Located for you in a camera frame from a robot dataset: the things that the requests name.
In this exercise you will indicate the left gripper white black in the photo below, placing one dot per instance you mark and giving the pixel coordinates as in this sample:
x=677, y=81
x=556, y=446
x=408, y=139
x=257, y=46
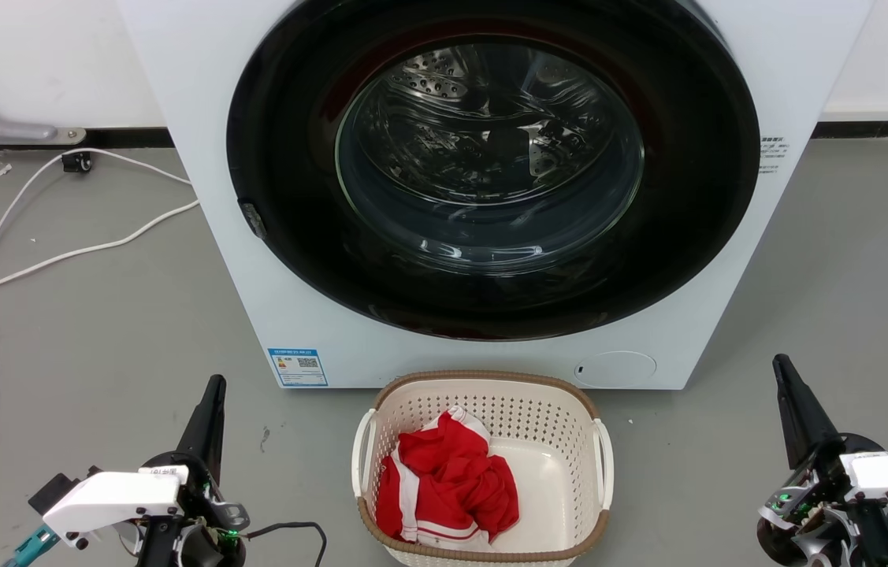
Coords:
x=117, y=496

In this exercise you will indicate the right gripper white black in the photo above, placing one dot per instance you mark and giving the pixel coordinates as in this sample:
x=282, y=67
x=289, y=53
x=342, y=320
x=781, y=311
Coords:
x=877, y=480

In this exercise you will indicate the cream perforated laundry basket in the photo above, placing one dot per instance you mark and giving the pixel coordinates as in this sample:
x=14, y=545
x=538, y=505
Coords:
x=546, y=409

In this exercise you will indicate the blue energy label sticker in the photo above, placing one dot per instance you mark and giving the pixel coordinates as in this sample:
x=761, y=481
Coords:
x=298, y=367

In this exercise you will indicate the white front-load washing machine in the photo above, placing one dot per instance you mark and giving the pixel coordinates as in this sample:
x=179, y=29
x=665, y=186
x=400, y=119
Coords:
x=774, y=260

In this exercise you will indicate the round white filter cover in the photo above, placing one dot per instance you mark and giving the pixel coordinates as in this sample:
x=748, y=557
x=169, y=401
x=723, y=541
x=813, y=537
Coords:
x=615, y=368

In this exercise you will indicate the round black washing machine door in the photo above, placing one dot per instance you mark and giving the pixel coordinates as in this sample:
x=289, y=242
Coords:
x=696, y=236

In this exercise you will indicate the red and white garment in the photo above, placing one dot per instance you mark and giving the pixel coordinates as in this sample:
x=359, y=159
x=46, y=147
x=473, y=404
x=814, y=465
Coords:
x=451, y=480

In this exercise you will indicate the small printed text sticker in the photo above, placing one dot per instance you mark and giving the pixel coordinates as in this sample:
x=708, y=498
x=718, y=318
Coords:
x=772, y=154

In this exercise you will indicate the steel washing machine drum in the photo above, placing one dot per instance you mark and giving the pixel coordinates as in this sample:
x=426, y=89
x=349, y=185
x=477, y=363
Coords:
x=483, y=118

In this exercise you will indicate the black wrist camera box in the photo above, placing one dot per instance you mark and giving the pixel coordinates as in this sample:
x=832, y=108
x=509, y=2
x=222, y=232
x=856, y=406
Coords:
x=55, y=491

